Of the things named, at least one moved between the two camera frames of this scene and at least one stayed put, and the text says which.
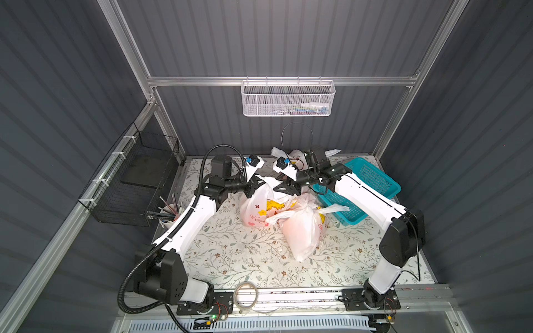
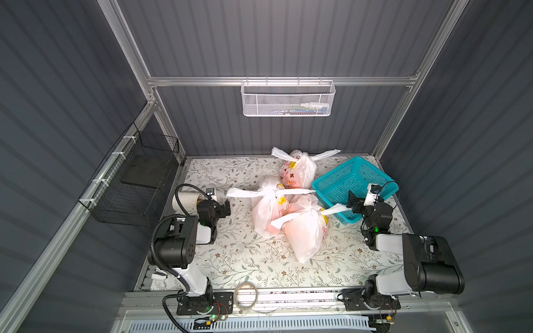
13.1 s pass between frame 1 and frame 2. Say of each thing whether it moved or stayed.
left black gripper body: moved
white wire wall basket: stayed
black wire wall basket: stayed
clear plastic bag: stayed
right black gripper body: moved
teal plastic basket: stayed
